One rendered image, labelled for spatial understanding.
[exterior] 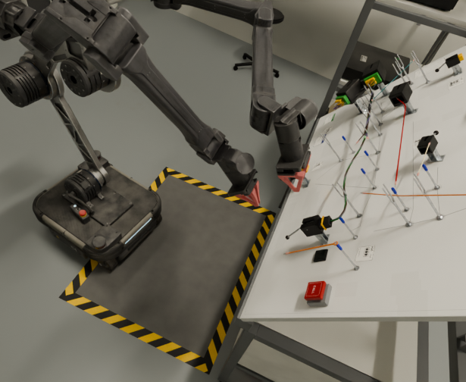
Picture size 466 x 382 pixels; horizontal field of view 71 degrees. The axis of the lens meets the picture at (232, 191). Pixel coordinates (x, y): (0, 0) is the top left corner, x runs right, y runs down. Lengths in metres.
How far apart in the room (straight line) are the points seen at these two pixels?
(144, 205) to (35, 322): 0.82
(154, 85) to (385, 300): 0.68
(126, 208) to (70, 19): 1.49
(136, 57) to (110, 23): 0.07
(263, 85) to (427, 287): 0.59
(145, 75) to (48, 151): 2.20
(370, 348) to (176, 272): 1.22
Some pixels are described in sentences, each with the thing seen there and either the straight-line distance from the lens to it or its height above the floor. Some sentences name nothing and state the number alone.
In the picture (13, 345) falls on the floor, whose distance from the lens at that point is 2.11.
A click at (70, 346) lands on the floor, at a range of 2.02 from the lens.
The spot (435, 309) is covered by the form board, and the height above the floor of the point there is 1.31.
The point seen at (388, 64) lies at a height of 1.13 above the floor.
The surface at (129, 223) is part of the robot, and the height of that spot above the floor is 0.24.
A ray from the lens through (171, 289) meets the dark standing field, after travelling 2.06.
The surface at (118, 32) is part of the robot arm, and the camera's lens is 0.67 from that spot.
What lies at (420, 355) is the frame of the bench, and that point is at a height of 0.80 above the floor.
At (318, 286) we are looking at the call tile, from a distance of 0.91.
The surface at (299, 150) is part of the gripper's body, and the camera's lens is 0.83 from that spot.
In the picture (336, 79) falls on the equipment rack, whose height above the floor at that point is 1.07.
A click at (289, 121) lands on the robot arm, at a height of 1.44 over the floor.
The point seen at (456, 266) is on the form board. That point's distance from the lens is 0.84.
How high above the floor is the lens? 1.89
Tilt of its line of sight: 49 degrees down
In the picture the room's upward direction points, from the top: 13 degrees clockwise
